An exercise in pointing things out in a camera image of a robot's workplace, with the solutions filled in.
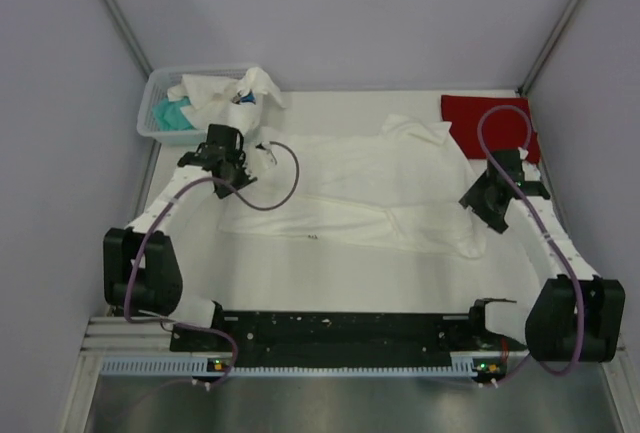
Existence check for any teal crumpled t-shirt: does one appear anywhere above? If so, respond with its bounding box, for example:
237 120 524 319
152 97 194 131

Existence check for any white plastic laundry basket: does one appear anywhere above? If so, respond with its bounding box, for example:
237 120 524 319
135 63 264 146

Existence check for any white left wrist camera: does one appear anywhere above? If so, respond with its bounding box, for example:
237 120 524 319
244 141 277 178

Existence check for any right aluminium corner post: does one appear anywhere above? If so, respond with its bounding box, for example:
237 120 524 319
516 0 587 97

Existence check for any aluminium frame rail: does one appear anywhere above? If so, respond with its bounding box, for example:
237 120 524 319
81 317 526 357

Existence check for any grey slotted cable duct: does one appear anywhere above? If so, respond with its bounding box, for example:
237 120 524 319
100 357 503 379

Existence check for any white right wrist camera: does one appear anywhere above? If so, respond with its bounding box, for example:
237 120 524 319
518 147 541 181

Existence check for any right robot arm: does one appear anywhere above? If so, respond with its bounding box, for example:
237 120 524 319
460 150 626 363

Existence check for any folded red t-shirt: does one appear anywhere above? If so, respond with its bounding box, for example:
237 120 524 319
440 95 531 160

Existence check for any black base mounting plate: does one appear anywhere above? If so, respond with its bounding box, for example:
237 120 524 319
169 308 506 368

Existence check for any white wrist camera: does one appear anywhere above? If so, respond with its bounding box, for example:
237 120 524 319
244 141 277 178
518 147 541 181

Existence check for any aluminium corner post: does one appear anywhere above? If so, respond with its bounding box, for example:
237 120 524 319
516 0 587 97
99 0 153 79

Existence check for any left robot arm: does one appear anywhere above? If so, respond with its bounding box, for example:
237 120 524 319
103 125 254 350

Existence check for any white graphic t-shirt in basket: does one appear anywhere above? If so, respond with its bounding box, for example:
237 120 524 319
167 67 287 135

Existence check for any left aluminium corner post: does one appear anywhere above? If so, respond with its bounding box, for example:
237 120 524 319
99 0 153 79

